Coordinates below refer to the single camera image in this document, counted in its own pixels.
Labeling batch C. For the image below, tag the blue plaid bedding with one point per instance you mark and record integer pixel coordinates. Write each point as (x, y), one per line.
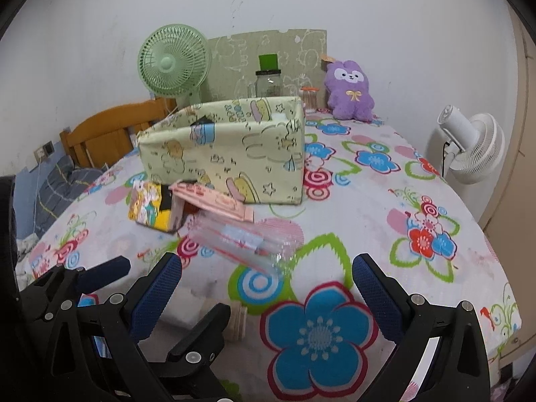
(58, 192)

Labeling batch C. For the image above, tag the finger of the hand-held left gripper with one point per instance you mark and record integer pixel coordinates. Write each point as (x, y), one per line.
(201, 335)
(104, 271)

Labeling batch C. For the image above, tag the floral tablecloth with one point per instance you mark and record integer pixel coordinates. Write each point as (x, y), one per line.
(368, 226)

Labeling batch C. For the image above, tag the green printed board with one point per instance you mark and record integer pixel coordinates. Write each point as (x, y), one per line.
(301, 46)

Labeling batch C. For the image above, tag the yellow printed storage box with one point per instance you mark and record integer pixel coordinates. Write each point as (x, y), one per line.
(234, 155)

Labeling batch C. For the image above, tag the clear plastic zip bag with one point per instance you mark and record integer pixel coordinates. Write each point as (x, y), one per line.
(247, 243)

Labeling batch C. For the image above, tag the beige wardrobe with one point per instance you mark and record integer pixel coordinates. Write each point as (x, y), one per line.
(519, 155)

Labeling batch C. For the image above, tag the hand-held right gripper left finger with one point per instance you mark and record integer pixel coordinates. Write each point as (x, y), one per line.
(157, 297)

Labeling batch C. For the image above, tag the purple plush bunny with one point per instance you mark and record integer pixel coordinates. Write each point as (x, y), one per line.
(349, 92)

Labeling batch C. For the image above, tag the pink packet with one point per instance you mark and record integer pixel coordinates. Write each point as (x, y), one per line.
(213, 203)

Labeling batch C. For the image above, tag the yellow cartoon packet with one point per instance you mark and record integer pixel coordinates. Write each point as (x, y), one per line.
(146, 207)

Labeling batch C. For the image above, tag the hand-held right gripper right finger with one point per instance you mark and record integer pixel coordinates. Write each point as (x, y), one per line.
(377, 301)

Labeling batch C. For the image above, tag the glass jar mug green lid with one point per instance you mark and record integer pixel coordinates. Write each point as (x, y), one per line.
(269, 83)

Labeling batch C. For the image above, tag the small jar orange lid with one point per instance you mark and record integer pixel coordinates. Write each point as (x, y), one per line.
(310, 100)

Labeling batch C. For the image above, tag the brown paper tag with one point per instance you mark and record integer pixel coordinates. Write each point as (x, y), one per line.
(328, 60)

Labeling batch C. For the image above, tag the white standing fan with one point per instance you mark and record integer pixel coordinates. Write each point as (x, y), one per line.
(473, 150)

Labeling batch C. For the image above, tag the wall socket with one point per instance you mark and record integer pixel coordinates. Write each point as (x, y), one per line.
(45, 150)

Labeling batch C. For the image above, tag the green desk fan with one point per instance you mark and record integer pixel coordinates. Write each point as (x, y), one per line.
(171, 63)

